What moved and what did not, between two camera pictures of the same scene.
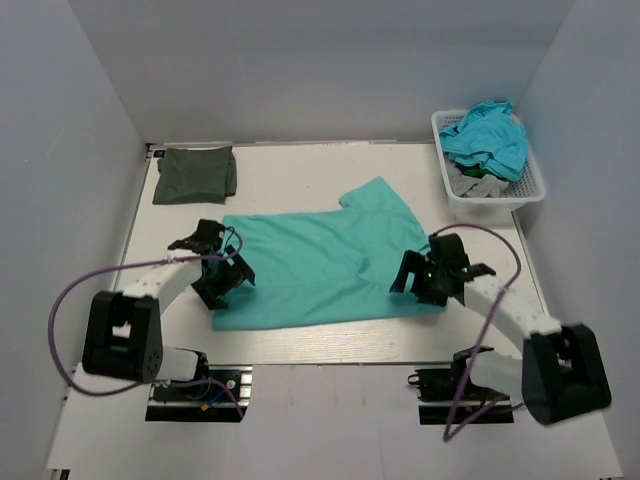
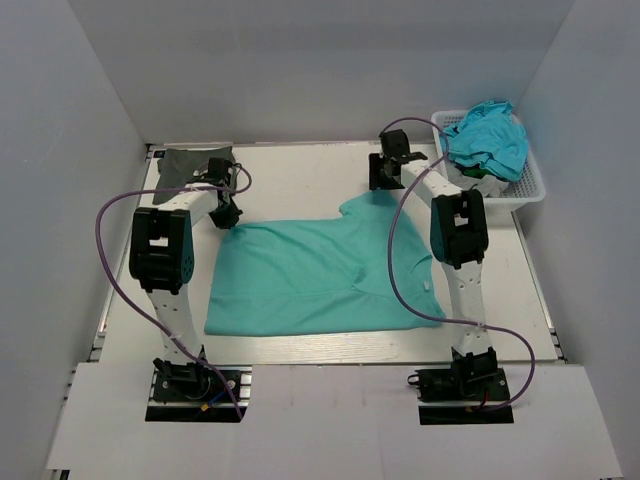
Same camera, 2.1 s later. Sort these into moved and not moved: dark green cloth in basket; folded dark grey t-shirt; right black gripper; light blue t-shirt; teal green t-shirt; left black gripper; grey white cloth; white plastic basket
Moved: left black gripper; teal green t-shirt; right black gripper
Not moved: folded dark grey t-shirt; light blue t-shirt; white plastic basket; grey white cloth; dark green cloth in basket
